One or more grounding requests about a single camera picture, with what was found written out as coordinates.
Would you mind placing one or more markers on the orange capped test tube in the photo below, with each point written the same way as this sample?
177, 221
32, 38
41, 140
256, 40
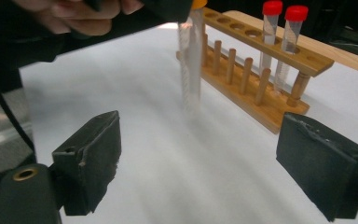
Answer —
194, 56

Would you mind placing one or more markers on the wooden test tube rack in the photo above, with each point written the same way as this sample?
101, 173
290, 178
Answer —
261, 109

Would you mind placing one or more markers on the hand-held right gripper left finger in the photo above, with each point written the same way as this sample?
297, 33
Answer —
88, 161

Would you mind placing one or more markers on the red capped test tube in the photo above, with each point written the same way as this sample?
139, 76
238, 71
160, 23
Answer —
272, 7
296, 13

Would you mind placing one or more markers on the white work board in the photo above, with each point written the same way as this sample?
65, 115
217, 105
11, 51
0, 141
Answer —
167, 155

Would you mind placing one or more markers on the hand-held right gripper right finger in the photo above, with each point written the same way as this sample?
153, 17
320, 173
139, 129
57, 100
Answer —
320, 161

